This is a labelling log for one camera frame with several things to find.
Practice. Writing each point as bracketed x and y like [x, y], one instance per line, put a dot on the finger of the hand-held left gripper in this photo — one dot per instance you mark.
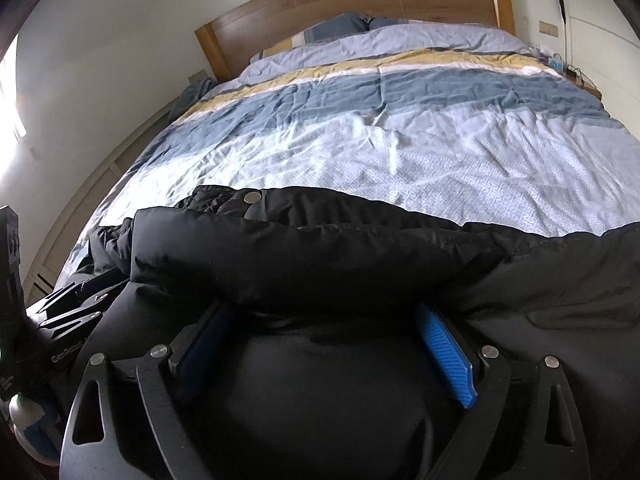
[75, 292]
[70, 321]

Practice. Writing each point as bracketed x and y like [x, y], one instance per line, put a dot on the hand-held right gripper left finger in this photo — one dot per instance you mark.
[200, 347]

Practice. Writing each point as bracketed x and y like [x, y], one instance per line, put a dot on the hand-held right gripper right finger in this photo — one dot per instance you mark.
[447, 360]

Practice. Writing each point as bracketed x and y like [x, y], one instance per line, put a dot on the black puffer coat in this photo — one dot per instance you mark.
[350, 260]

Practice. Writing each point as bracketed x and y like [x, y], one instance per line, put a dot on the window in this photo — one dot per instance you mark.
[10, 90]

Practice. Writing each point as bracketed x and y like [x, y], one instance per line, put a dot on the dark blue cloth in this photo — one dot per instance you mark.
[192, 97]

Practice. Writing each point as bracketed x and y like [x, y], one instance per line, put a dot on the bed with striped duvet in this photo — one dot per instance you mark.
[400, 135]

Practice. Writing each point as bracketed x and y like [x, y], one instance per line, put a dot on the wooden nightstand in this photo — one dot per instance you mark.
[587, 87]

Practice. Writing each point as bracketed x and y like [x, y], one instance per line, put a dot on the blue striped pillow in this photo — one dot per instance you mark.
[320, 32]

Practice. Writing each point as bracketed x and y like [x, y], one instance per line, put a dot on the dark blue pillow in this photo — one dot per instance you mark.
[390, 21]

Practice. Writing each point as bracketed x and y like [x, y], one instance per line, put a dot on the white wardrobe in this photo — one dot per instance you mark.
[600, 20]

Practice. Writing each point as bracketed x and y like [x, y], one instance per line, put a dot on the wall switch plate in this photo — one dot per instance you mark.
[547, 27]

